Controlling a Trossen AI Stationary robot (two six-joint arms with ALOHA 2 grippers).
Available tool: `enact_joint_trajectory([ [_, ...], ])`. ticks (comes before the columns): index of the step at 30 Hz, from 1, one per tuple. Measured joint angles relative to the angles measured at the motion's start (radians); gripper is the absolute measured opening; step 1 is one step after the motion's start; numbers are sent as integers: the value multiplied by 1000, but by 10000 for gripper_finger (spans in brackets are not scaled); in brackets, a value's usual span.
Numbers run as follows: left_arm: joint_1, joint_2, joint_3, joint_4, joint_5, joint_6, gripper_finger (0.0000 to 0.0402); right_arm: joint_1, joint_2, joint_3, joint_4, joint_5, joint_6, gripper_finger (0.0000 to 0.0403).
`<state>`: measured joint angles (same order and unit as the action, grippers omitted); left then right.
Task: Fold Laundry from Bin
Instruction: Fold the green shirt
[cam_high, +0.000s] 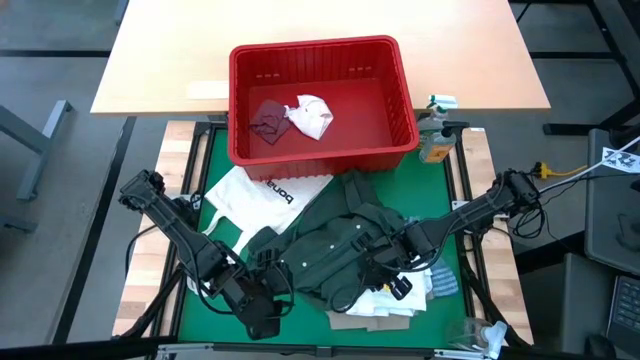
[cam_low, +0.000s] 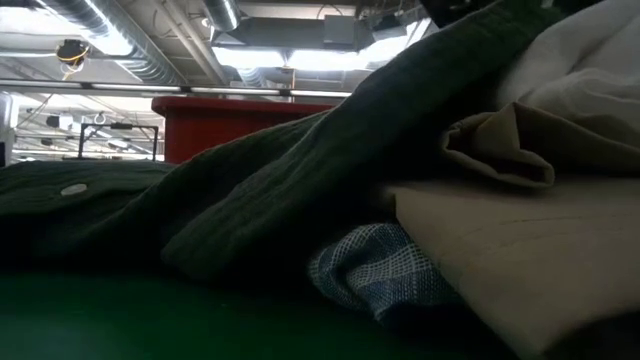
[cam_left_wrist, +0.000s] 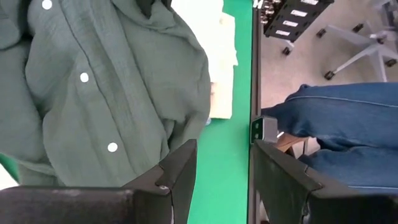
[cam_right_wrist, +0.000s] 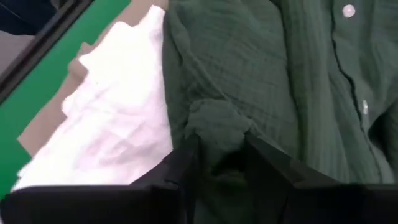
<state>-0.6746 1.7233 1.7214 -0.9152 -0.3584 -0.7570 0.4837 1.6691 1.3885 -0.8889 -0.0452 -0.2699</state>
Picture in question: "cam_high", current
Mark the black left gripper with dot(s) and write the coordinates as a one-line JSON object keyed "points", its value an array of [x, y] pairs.
{"points": [[255, 305]]}

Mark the blue white striped towel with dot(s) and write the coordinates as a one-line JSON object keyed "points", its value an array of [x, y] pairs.
{"points": [[444, 280]]}

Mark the red plastic laundry bin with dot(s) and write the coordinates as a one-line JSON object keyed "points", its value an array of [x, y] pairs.
{"points": [[320, 165]]}

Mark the white printed tote bag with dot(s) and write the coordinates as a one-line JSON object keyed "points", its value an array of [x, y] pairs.
{"points": [[250, 200]]}

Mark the black desk frame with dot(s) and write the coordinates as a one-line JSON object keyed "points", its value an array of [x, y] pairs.
{"points": [[570, 128]]}

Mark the dark green garment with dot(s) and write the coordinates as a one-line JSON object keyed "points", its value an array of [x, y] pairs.
{"points": [[325, 235]]}

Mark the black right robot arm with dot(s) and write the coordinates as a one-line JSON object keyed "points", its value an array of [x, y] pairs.
{"points": [[475, 212]]}

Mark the white garment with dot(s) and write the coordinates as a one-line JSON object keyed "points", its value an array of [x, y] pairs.
{"points": [[385, 302]]}

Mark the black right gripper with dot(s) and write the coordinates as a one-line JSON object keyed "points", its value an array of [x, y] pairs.
{"points": [[400, 255]]}

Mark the grey metal desk leg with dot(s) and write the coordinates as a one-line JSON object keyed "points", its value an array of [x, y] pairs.
{"points": [[37, 142]]}

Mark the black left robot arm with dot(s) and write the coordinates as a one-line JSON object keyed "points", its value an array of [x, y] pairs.
{"points": [[165, 215]]}

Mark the beige trousers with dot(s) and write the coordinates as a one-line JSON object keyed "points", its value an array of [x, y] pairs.
{"points": [[360, 322]]}

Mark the small white cloth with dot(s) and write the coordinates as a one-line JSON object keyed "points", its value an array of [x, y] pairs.
{"points": [[310, 117]]}

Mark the light wooden table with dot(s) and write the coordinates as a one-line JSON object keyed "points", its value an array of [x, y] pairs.
{"points": [[450, 50]]}

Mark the white patterned paper flag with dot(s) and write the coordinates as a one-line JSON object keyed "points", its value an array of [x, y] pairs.
{"points": [[620, 161]]}

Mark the grey side desk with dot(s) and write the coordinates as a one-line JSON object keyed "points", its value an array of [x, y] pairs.
{"points": [[607, 225]]}

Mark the maroon cloth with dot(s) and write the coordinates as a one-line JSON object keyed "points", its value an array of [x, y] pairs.
{"points": [[270, 122]]}

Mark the black keyboard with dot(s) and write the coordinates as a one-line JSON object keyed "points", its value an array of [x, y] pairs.
{"points": [[627, 310]]}

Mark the black aluminium frame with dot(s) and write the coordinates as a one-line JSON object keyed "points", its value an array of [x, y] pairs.
{"points": [[469, 300]]}

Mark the green work mat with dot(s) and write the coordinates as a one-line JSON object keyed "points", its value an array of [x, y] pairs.
{"points": [[310, 335]]}

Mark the clear plastic spray bottle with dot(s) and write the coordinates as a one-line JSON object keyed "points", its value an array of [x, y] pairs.
{"points": [[475, 335]]}

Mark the white paper label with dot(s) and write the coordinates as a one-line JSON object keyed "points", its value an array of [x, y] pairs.
{"points": [[207, 90]]}

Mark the silver frame bracket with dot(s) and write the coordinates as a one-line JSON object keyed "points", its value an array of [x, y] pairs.
{"points": [[186, 347], [460, 354]]}

